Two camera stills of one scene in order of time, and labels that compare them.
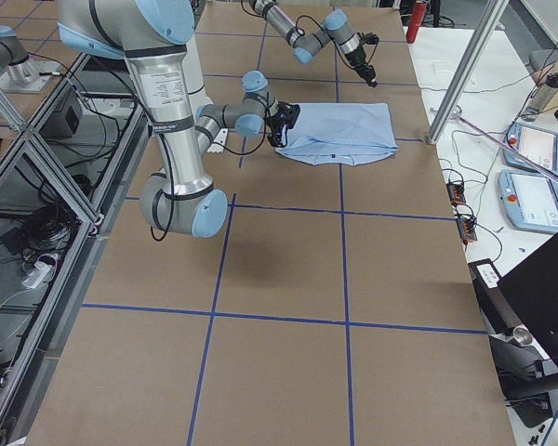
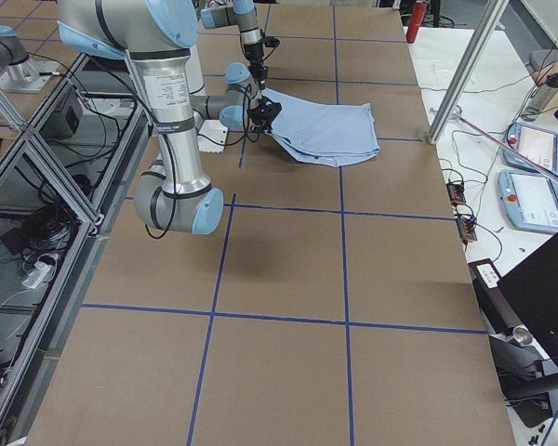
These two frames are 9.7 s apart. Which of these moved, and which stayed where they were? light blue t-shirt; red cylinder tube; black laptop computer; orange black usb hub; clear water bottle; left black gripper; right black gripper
Moved: left black gripper; light blue t-shirt; right black gripper
Stayed: black laptop computer; red cylinder tube; orange black usb hub; clear water bottle
